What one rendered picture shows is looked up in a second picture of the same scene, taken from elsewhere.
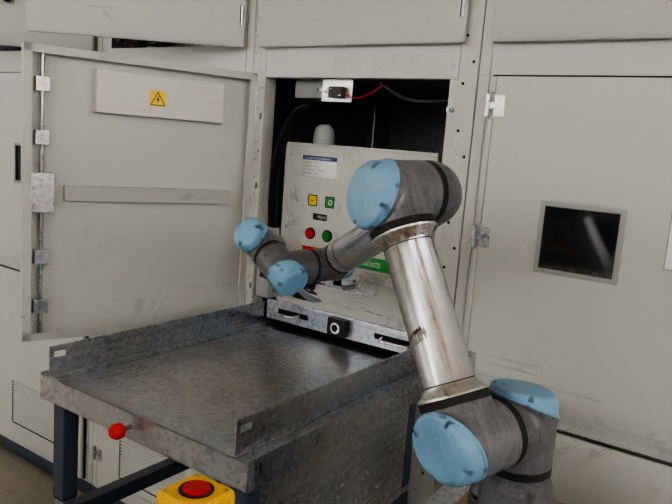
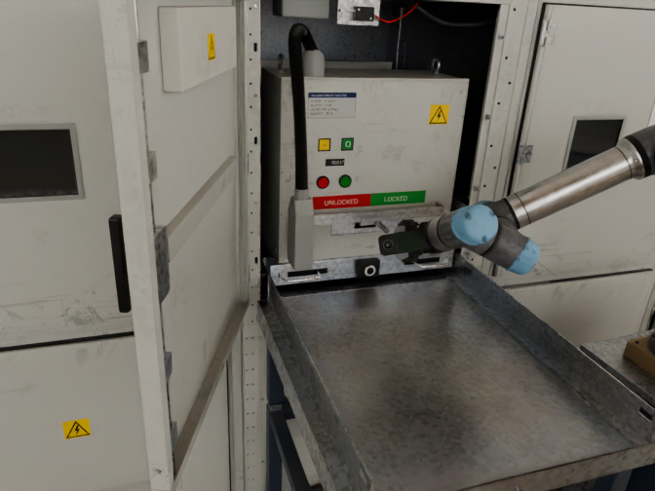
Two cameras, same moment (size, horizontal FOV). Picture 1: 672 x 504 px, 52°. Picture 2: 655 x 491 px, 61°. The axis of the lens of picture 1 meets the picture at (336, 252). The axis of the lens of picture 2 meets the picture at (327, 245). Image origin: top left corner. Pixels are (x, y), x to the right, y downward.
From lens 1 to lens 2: 1.62 m
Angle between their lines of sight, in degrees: 53
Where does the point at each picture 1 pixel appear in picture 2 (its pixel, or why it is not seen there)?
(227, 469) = (638, 456)
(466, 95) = (517, 21)
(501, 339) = (532, 232)
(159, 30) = not seen: outside the picture
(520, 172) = (561, 94)
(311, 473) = not seen: hidden behind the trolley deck
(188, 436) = (595, 455)
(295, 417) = (588, 377)
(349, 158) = (371, 92)
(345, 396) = (535, 334)
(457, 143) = (504, 70)
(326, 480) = not seen: hidden behind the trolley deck
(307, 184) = (316, 128)
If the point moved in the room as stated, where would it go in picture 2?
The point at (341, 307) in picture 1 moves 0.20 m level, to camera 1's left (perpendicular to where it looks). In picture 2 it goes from (364, 247) to (318, 272)
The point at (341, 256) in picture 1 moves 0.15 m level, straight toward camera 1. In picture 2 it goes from (538, 215) to (614, 235)
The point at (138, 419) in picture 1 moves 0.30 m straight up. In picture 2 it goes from (531, 475) to (571, 322)
